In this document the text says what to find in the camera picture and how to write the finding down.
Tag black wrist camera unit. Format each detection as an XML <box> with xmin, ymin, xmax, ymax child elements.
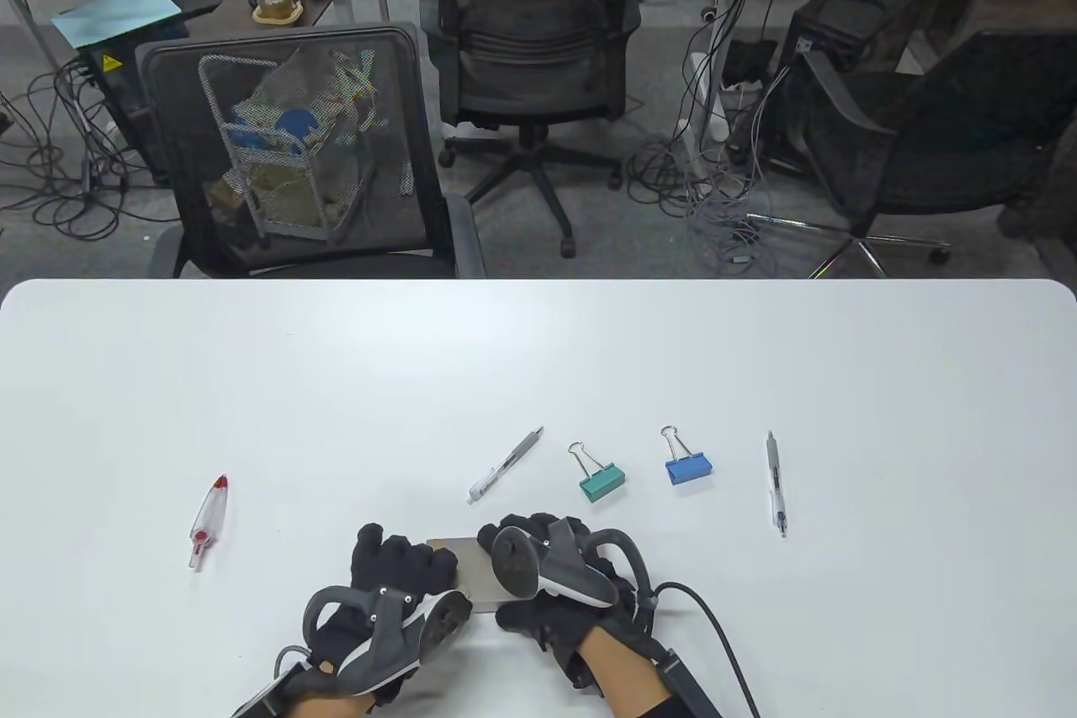
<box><xmin>656</xmin><ymin>649</ymin><xmax>718</xmax><ymax>718</ymax></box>
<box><xmin>231</xmin><ymin>662</ymin><xmax>310</xmax><ymax>718</ymax></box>

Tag grey floor cable bundle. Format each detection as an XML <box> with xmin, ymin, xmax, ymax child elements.
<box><xmin>627</xmin><ymin>125</ymin><xmax>785</xmax><ymax>277</ymax></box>

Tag white wire cart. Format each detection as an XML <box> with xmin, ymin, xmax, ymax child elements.
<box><xmin>199</xmin><ymin>49</ymin><xmax>379</xmax><ymax>243</ymax></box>

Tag dark chair with chrome base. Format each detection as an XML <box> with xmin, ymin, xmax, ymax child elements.
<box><xmin>747</xmin><ymin>28</ymin><xmax>1077</xmax><ymax>279</ymax></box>

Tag black mesh-back chair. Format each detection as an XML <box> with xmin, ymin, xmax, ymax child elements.
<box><xmin>136</xmin><ymin>22</ymin><xmax>487</xmax><ymax>279</ymax></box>

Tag black cabinet with yellow label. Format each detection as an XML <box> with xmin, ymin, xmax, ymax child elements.
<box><xmin>80</xmin><ymin>49</ymin><xmax>179</xmax><ymax>189</ymax></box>

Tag person's right forearm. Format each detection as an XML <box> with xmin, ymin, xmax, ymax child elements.
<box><xmin>576</xmin><ymin>625</ymin><xmax>674</xmax><ymax>718</ymax></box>

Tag green binder clip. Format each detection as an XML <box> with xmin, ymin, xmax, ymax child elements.
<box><xmin>567</xmin><ymin>441</ymin><xmax>627</xmax><ymax>503</ymax></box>

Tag person's right hand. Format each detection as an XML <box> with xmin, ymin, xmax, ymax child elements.
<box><xmin>477</xmin><ymin>512</ymin><xmax>666</xmax><ymax>694</ymax></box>

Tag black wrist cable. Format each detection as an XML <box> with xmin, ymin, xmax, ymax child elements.
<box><xmin>652</xmin><ymin>582</ymin><xmax>762</xmax><ymax>718</ymax></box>

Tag person's left forearm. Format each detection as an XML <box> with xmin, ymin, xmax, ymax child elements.
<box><xmin>286</xmin><ymin>689</ymin><xmax>377</xmax><ymax>718</ymax></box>

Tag black swivel office chair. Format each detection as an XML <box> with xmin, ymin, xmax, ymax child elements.
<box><xmin>418</xmin><ymin>0</ymin><xmax>645</xmax><ymax>260</ymax></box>

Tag grey retractable pen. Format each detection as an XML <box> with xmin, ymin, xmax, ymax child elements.
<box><xmin>467</xmin><ymin>426</ymin><xmax>545</xmax><ymax>506</ymax></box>

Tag blue binder clip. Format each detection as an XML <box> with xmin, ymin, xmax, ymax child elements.
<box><xmin>661</xmin><ymin>426</ymin><xmax>714</xmax><ymax>487</ymax></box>

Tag clear pen with red cap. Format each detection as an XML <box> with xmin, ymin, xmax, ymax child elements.
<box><xmin>189</xmin><ymin>475</ymin><xmax>229</xmax><ymax>572</ymax></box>

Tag grey tracking controller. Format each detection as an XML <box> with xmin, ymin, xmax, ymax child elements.
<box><xmin>491</xmin><ymin>520</ymin><xmax>655</xmax><ymax>611</ymax></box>
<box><xmin>301</xmin><ymin>583</ymin><xmax>474</xmax><ymax>698</ymax></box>

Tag tan snap-button pencil case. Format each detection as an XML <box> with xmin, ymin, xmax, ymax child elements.
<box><xmin>425</xmin><ymin>537</ymin><xmax>528</xmax><ymax>614</ymax></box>

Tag person's left hand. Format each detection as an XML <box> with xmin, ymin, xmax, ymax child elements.
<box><xmin>305</xmin><ymin>523</ymin><xmax>474</xmax><ymax>706</ymax></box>

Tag teal flat board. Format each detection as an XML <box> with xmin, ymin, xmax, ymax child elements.
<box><xmin>52</xmin><ymin>0</ymin><xmax>183</xmax><ymax>51</ymax></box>

